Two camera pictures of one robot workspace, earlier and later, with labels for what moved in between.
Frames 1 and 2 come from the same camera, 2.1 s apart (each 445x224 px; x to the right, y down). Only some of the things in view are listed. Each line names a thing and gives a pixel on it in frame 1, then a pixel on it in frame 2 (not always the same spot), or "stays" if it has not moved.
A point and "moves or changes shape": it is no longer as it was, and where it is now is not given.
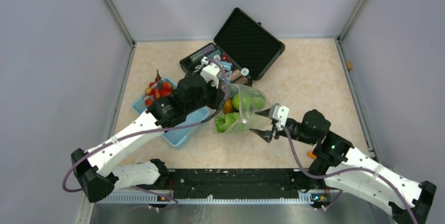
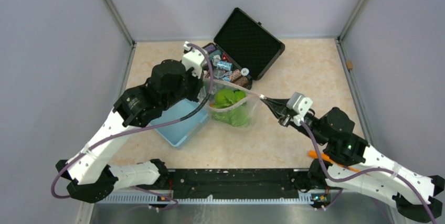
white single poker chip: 245,71 stays
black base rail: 236,183 stays
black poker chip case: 246,48 stays
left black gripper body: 210,97 → 189,89
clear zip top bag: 237,114 moves or changes shape
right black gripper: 267,135 → 278,106
